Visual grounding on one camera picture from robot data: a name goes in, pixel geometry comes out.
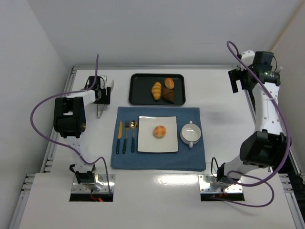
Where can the white two-handled soup bowl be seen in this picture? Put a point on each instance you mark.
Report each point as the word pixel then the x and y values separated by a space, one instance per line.
pixel 190 134

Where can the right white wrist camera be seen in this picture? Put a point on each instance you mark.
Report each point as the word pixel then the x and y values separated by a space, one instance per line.
pixel 247 57

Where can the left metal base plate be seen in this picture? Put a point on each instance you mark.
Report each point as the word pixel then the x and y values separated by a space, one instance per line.
pixel 104 183

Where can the black rectangular tray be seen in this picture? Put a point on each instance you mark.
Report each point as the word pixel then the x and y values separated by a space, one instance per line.
pixel 142 83

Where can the metal tongs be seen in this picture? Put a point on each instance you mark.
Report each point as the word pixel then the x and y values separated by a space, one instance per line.
pixel 101 107

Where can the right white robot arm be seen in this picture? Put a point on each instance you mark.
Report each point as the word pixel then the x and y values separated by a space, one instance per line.
pixel 267 145

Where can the brown chocolate croissant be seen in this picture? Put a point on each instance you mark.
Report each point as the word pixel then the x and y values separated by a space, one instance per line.
pixel 168 95

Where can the blue cloth placemat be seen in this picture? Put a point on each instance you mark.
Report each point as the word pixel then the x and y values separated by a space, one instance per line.
pixel 186 159

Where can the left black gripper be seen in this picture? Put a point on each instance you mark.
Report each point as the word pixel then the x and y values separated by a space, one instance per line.
pixel 103 100

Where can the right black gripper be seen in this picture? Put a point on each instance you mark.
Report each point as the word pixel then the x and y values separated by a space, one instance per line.
pixel 233 79

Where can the gold spoon green handle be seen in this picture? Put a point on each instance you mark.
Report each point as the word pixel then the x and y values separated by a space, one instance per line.
pixel 133 125

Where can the metal base plate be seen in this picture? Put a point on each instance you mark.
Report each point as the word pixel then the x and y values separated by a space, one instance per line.
pixel 209 185
pixel 104 183

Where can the white square plate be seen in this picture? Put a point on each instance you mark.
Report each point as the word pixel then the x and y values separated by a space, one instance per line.
pixel 148 143

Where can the gold knife green handle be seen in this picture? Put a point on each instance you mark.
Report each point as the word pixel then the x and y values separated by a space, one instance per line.
pixel 119 137

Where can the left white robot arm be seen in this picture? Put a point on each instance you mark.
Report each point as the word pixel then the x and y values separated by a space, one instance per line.
pixel 70 122

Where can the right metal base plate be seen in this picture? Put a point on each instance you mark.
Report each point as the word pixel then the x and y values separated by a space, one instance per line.
pixel 209 185

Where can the round bun top right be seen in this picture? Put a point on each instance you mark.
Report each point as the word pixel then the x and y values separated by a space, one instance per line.
pixel 169 83

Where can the yellow striped bread loaf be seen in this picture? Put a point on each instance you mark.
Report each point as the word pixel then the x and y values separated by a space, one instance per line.
pixel 156 91

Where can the gold fork green handle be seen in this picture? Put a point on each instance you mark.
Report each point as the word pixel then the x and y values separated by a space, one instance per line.
pixel 126 136

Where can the round orange bun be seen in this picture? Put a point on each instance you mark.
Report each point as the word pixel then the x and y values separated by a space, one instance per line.
pixel 159 131

